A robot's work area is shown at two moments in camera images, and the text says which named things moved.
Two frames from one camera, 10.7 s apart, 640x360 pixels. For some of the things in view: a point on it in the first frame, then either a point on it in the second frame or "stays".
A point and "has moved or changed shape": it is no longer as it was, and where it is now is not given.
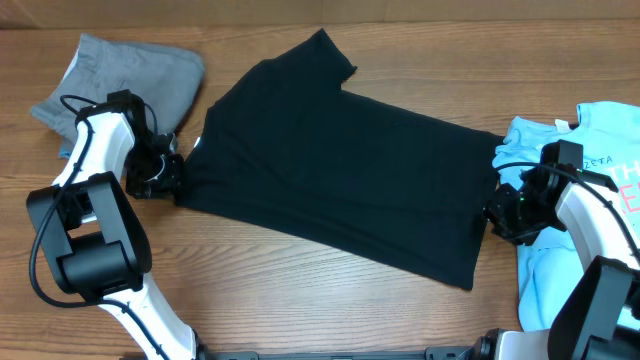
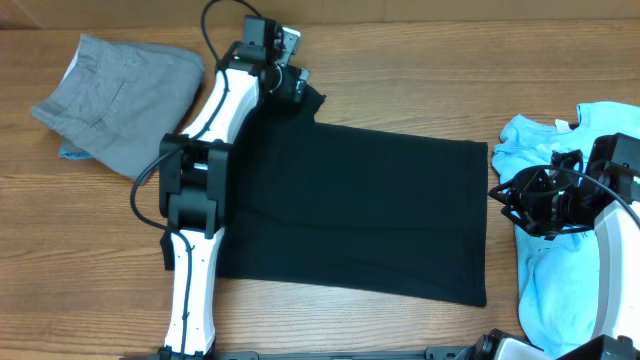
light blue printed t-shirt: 550,269 stays
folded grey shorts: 165,79 stays
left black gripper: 166,189 to 294,83
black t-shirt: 283,145 has moved or changed shape
